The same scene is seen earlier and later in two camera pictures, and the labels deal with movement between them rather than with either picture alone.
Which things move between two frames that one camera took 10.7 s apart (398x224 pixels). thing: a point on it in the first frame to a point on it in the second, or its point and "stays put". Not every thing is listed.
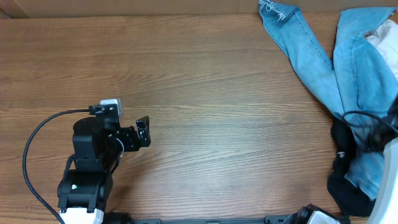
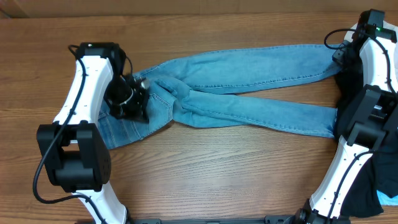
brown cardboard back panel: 179,7 stays put
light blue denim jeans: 359,87 to 174,86
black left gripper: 133,144 to 135,112
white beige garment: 385,38 stays put
